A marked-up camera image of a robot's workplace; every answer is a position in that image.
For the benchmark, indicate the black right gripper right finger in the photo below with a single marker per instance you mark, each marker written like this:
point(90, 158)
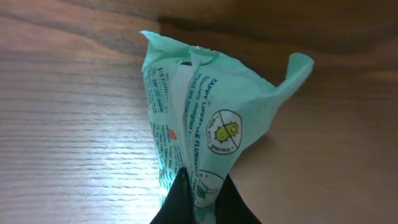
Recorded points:
point(230, 207)

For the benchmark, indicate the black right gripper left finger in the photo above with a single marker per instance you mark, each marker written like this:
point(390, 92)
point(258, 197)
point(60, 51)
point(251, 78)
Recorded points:
point(178, 206)

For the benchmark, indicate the teal snack pouch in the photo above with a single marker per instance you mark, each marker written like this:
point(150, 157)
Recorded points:
point(205, 108)

